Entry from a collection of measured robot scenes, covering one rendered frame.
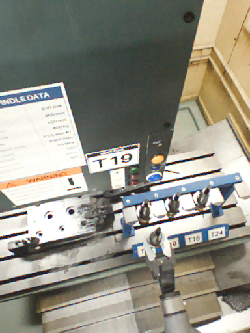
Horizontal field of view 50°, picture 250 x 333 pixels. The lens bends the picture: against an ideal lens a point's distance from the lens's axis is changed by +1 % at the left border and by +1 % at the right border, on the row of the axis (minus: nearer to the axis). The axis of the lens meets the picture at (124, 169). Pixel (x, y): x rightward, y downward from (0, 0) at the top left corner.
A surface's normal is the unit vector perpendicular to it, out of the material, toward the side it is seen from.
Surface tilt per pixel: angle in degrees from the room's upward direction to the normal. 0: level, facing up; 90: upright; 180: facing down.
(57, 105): 90
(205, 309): 8
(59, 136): 90
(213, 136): 25
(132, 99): 90
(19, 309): 0
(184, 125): 0
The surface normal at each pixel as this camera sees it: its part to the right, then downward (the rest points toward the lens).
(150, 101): 0.22, 0.85
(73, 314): -0.15, -0.45
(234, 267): -0.41, -0.36
